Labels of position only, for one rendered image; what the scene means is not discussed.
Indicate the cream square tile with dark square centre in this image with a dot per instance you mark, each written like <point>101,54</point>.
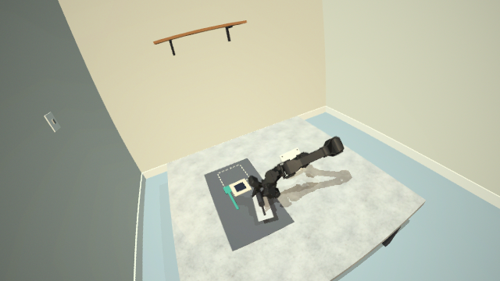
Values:
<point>240,187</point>

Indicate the dark grey rectangular mat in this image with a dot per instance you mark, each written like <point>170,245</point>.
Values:
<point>242,226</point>

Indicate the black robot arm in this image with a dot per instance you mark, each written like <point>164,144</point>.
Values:
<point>331,147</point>

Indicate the teal small trowel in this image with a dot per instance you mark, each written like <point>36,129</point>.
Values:
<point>227,191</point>

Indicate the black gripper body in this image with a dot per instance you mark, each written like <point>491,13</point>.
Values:
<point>253,182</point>

